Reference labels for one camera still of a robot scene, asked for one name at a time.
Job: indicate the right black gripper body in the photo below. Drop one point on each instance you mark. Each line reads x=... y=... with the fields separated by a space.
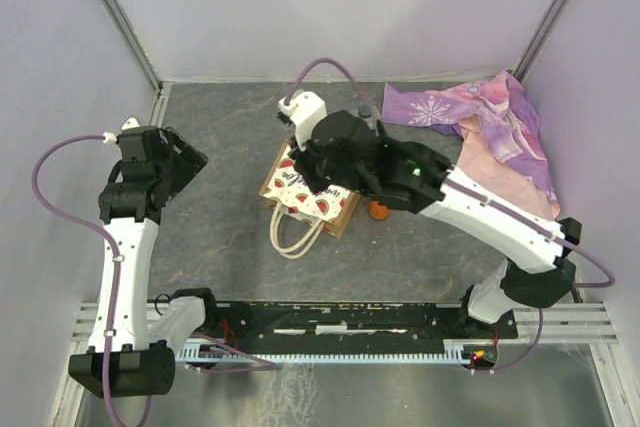
x=321 y=176

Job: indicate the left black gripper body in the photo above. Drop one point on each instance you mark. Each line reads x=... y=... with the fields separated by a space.
x=165 y=170

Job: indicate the clear bottle dark cap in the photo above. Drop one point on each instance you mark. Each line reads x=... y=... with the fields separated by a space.
x=370 y=118

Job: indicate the brown canvas tote bag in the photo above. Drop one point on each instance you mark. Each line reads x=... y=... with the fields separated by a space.
x=287 y=194

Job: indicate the purple pink patterned cloth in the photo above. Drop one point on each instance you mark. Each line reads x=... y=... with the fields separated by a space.
x=500 y=131

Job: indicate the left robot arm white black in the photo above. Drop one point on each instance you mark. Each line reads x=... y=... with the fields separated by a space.
x=128 y=356

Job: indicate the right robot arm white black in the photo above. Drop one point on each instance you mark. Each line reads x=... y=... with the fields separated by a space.
x=536 y=271

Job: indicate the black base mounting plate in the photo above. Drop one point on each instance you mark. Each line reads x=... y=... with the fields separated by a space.
x=349 y=327

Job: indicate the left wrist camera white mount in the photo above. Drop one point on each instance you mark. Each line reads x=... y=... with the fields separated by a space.
x=111 y=138

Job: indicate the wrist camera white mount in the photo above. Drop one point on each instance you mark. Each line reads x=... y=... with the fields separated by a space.
x=111 y=138
x=305 y=110

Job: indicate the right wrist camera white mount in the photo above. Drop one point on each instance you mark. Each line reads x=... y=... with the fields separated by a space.
x=305 y=110

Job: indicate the light blue slotted cable duct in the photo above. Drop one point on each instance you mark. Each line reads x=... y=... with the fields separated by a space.
x=201 y=352

